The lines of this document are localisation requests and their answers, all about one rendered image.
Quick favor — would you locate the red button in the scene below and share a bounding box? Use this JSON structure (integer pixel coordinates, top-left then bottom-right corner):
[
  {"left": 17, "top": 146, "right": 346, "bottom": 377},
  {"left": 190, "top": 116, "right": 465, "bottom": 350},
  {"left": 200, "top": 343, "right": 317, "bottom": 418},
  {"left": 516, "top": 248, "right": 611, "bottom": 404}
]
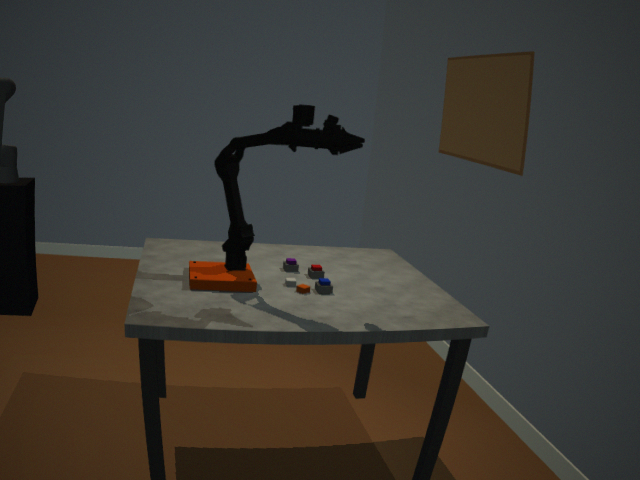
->
[{"left": 308, "top": 265, "right": 325, "bottom": 279}]

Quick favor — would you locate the purple button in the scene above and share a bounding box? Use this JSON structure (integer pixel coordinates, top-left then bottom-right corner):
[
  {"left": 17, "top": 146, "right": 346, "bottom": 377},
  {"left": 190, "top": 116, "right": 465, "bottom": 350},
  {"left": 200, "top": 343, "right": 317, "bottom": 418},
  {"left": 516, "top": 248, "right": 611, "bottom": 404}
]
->
[{"left": 283, "top": 258, "right": 299, "bottom": 272}]

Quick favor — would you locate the blue button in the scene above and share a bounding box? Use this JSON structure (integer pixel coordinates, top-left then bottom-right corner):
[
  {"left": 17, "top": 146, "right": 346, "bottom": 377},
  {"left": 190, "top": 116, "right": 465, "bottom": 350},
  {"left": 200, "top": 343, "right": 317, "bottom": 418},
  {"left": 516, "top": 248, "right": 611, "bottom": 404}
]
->
[{"left": 315, "top": 278, "right": 333, "bottom": 294}]

